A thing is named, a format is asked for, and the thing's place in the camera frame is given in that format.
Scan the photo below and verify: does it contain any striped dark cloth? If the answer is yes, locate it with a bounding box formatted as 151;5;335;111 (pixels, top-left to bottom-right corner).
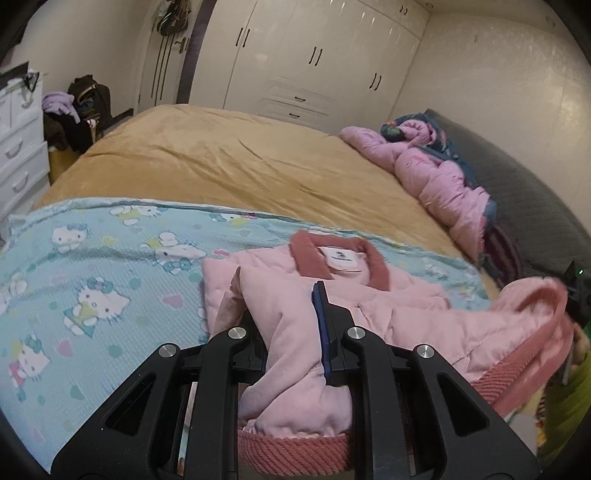
480;225;525;289

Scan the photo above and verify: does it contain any dark backpack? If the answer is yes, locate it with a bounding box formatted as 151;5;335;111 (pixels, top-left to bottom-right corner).
68;75;112;139

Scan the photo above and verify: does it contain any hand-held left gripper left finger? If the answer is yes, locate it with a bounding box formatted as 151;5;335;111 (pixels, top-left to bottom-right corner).
50;318;269;480

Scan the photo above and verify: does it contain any white wardrobe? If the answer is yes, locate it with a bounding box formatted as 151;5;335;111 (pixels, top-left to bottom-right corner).
189;0;430;137

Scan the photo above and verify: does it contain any white drawer chest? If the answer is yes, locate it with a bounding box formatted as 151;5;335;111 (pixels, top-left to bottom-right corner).
0;69;51;215

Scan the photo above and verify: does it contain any dark clothes pile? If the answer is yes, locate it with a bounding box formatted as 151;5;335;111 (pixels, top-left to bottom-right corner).
44;111;95;153

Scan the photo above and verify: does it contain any cartoon cat printed blanket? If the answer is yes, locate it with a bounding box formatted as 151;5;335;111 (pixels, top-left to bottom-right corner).
0;198;492;472

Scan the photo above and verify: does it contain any hanging dark bag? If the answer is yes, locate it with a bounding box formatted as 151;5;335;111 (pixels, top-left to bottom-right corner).
156;0;191;34

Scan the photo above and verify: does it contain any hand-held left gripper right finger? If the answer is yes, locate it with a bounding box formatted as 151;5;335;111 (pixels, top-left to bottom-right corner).
311;281;541;480

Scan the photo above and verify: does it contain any pink puffer jacket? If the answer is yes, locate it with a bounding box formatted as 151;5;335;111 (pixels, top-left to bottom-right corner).
339;117;491;264

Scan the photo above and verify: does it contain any tan bed cover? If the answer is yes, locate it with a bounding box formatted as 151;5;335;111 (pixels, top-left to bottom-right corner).
34;104;502;296

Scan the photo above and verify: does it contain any white door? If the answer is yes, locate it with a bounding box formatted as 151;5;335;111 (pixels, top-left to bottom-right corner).
137;0;195;112

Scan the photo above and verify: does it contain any dark grey headboard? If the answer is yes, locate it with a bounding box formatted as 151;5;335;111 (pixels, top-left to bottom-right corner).
422;108;591;282

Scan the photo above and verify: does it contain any blue floral garment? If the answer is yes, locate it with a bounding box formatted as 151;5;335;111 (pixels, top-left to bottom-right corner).
381;113;499;227

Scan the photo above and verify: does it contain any purple cloth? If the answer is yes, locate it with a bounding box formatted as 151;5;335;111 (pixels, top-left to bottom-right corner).
42;91;81;116

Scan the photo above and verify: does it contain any pink quilted jacket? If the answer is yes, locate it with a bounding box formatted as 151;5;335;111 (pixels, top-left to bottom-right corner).
202;230;578;474

